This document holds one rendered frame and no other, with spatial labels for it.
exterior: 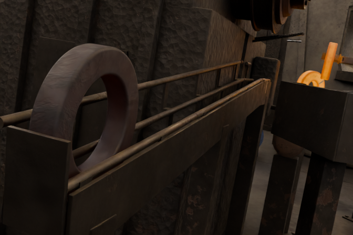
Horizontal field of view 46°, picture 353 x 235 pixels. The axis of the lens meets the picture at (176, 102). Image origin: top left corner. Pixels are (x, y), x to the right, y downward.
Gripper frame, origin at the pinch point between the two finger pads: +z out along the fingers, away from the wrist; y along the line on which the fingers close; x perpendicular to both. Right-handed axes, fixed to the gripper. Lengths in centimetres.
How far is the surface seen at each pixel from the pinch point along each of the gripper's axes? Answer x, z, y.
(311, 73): -7.6, 6.5, 14.7
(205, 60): -12, 29, -78
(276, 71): -10.3, 18.7, -10.6
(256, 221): -85, 15, 23
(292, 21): 44, 47, 247
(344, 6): 64, 3, 236
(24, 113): -22, 27, -145
